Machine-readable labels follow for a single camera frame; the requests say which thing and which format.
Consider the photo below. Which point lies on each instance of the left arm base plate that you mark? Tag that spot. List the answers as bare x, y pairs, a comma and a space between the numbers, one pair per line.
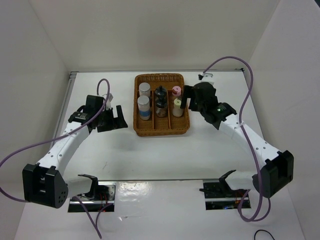
103, 198

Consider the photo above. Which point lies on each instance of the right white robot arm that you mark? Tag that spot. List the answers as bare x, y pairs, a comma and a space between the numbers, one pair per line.
275, 166

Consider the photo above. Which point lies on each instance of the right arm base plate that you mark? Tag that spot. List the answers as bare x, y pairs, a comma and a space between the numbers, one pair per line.
216, 197

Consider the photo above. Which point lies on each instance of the yellow-lid spice bottle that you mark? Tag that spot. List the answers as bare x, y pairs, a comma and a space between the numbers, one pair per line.
177, 111

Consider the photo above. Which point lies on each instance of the black grinder bottle light contents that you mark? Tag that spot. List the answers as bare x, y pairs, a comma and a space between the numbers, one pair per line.
160, 93

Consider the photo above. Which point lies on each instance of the brown wicker divided basket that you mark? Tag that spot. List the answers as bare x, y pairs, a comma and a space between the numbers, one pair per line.
155, 125

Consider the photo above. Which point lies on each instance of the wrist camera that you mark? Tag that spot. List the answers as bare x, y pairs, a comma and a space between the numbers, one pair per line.
206, 77
108, 98

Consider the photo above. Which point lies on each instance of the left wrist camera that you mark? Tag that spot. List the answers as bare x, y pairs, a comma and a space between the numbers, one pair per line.
108, 98

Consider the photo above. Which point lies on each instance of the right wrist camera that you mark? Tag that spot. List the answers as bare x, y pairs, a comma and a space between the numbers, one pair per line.
206, 77

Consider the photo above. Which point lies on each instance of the black-lid bottle brown contents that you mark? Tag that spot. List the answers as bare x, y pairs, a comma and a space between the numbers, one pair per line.
161, 108

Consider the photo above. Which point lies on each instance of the pink-lid spice bottle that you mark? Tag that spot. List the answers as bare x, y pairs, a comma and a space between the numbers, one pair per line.
176, 92

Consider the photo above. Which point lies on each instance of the silver-lid bottle blue label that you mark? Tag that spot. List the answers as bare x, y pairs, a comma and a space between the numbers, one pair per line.
143, 103
144, 89

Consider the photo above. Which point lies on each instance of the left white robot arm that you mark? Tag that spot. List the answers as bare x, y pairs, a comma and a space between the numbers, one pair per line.
43, 182

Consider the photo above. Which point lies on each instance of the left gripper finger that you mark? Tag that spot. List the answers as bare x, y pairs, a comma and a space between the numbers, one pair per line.
120, 117
111, 123

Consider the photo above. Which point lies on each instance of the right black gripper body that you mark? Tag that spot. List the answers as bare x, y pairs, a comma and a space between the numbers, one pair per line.
194, 104

